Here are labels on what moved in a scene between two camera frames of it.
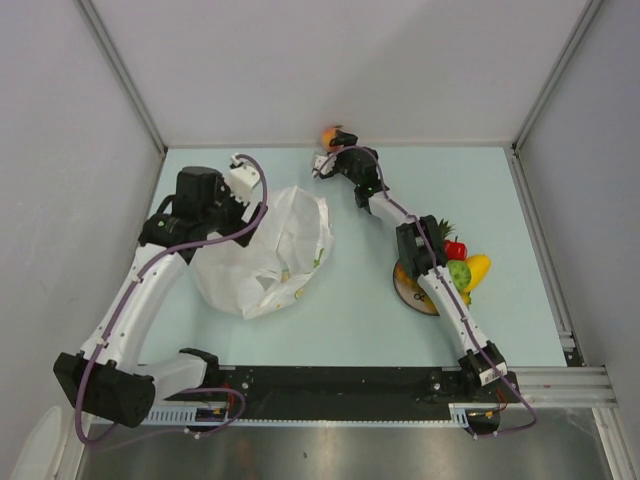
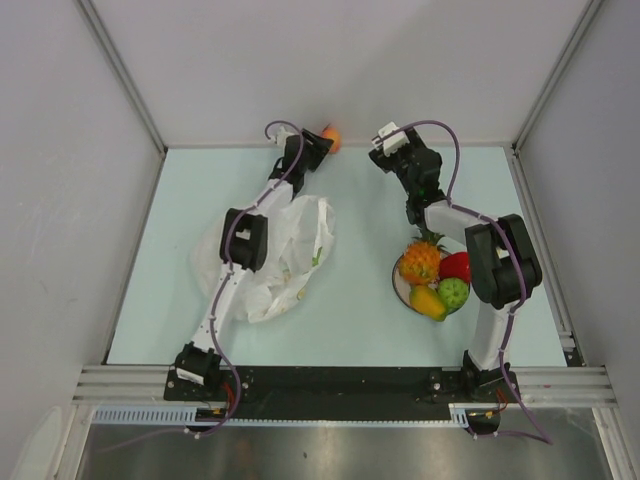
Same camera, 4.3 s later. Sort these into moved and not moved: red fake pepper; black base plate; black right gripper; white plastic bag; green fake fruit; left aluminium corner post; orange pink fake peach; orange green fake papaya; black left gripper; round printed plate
Moved: orange green fake papaya; green fake fruit; black right gripper; black left gripper; red fake pepper
Not moved: left aluminium corner post; round printed plate; orange pink fake peach; white plastic bag; black base plate
